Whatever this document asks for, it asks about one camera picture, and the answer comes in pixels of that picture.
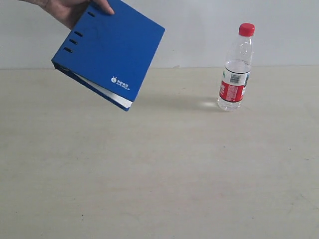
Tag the blue ring binder notebook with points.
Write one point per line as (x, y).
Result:
(110, 54)

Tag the clear plastic water bottle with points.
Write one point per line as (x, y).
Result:
(237, 69)

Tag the person's bare hand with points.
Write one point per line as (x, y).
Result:
(68, 12)

